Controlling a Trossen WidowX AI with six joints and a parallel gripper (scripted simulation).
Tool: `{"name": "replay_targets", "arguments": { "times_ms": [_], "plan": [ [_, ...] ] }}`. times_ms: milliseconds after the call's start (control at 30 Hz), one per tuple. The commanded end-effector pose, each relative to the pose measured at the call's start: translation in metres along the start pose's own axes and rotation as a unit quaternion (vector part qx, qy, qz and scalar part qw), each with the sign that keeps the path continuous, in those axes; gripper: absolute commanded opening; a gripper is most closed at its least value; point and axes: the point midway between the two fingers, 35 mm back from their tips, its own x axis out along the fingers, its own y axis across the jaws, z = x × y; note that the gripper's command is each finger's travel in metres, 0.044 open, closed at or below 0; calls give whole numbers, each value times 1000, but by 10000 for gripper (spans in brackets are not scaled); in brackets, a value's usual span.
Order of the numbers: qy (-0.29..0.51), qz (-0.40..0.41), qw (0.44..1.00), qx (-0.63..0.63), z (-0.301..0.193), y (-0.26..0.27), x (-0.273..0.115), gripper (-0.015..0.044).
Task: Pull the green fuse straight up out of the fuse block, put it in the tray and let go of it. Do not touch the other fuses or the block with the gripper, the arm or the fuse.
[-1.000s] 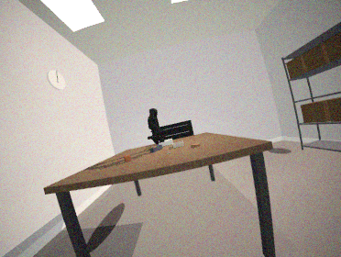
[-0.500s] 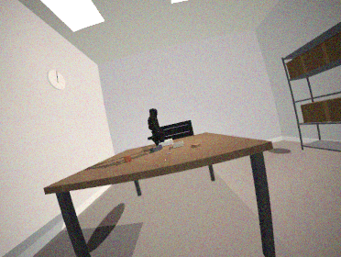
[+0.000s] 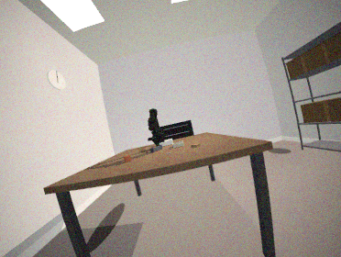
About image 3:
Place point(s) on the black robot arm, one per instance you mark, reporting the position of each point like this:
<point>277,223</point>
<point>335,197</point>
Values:
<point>154,124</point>

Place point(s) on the white shallow tray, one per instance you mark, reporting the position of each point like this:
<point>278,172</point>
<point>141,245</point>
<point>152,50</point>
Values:
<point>177,144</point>

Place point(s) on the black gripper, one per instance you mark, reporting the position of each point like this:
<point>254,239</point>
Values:
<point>155,139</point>

